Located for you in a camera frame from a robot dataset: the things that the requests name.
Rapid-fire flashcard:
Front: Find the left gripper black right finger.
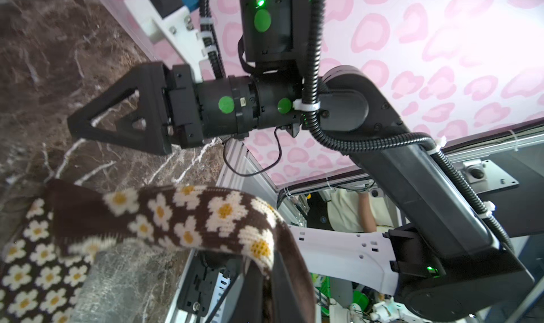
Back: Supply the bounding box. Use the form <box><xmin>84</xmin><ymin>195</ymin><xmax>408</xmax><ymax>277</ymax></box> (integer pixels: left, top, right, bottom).
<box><xmin>267</xmin><ymin>246</ymin><xmax>316</xmax><ymax>322</ymax></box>

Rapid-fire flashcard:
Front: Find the brown daisy sock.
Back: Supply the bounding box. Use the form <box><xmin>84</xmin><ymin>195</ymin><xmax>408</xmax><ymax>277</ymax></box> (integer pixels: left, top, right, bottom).
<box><xmin>44</xmin><ymin>180</ymin><xmax>315</xmax><ymax>322</ymax></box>
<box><xmin>1</xmin><ymin>198</ymin><xmax>93</xmax><ymax>322</ymax></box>

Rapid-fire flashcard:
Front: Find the person in cream shirt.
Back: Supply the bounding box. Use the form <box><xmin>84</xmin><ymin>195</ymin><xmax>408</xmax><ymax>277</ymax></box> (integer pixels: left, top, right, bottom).
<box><xmin>327</xmin><ymin>189</ymin><xmax>395</xmax><ymax>233</ymax></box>

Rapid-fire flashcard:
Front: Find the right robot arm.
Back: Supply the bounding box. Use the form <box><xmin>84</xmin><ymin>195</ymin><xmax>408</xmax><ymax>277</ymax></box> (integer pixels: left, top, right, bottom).
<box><xmin>68</xmin><ymin>0</ymin><xmax>534</xmax><ymax>322</ymax></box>

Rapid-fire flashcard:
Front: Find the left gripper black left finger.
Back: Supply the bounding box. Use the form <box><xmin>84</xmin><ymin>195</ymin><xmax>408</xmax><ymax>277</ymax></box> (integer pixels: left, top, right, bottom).
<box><xmin>228</xmin><ymin>262</ymin><xmax>264</xmax><ymax>323</ymax></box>

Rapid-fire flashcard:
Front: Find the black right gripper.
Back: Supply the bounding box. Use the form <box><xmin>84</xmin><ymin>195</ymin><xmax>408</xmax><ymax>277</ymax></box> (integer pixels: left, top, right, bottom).
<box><xmin>67</xmin><ymin>62</ymin><xmax>259</xmax><ymax>155</ymax></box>

